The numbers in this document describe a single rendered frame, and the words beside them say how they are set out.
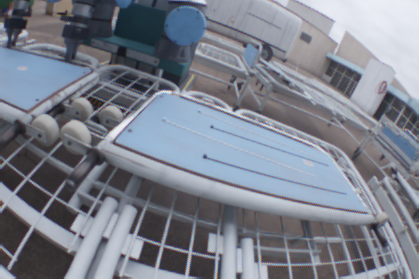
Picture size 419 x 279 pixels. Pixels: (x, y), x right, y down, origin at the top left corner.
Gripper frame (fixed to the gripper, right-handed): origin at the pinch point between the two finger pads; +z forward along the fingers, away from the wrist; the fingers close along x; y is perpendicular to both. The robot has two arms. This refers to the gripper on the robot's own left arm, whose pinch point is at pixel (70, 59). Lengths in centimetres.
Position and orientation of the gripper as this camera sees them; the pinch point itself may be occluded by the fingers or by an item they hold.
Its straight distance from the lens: 85.0
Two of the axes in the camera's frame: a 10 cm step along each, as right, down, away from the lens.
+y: 9.4, 2.8, 2.0
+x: -1.0, -3.2, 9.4
